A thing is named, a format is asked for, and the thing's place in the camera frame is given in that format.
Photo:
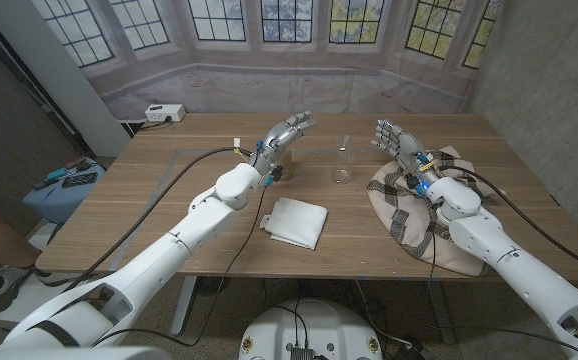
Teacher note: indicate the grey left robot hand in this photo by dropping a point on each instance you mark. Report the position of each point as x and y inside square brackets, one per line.
[276, 142]

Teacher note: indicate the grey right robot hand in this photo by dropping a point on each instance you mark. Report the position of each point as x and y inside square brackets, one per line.
[406, 150]

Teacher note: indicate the clear plastic bottle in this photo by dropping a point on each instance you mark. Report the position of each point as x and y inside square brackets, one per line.
[342, 170]

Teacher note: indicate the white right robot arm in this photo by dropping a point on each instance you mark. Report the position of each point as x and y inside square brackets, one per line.
[484, 235]

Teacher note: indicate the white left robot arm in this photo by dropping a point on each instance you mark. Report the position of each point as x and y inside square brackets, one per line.
[204, 220]

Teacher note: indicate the beige plaid towel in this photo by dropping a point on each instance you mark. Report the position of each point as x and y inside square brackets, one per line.
[394, 200]

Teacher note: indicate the folded white cloth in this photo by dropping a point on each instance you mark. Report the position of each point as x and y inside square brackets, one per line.
[296, 222]

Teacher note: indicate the printed window backdrop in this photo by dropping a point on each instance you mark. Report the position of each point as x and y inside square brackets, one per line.
[289, 90]

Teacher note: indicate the grey tape line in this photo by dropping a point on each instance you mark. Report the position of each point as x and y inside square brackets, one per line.
[194, 151]

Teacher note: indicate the white power strip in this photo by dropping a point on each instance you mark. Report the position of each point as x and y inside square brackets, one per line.
[164, 112]

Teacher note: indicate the grey table leg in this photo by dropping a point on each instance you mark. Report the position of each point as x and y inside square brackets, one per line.
[439, 310]
[184, 305]

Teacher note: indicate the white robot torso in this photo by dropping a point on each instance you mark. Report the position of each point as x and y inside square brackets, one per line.
[314, 325]

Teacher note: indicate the black phone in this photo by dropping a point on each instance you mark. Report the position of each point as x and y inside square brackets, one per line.
[79, 180]

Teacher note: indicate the white pillar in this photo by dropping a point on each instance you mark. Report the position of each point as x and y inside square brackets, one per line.
[59, 75]

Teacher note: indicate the blue stool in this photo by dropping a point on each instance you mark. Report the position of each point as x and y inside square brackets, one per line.
[54, 200]

